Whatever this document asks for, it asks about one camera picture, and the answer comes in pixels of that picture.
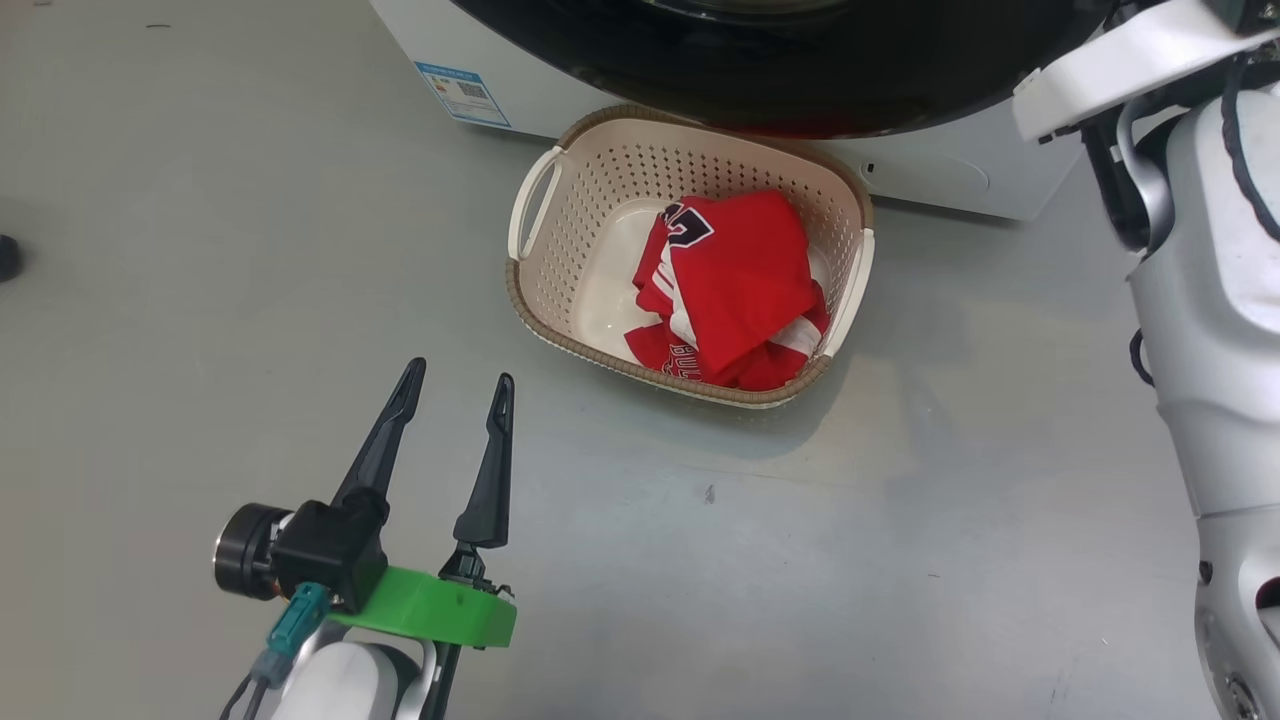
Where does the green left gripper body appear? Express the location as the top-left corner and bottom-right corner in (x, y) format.
(328, 548), (519, 649)

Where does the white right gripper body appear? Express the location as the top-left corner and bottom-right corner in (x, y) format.
(1012, 0), (1280, 144)

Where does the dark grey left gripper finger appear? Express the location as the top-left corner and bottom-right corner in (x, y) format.
(453, 373), (516, 549)
(330, 357), (428, 521)

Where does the round glass washing machine door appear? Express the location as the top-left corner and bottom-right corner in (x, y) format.
(450, 0), (1111, 139)

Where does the red and white jersey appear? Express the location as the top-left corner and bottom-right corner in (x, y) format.
(625, 190), (831, 391)

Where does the black cylindrical left gripper motor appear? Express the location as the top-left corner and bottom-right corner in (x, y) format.
(212, 502), (293, 601)

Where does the white front-load washing machine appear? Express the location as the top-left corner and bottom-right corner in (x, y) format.
(368, 0), (1091, 221)

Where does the cream perforated laundry basket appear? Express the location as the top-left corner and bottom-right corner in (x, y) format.
(505, 104), (876, 409)

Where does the blue white energy label sticker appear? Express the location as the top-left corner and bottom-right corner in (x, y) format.
(415, 62), (512, 128)

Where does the teal plug left camera cable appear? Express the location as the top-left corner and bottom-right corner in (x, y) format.
(220, 583), (331, 720)

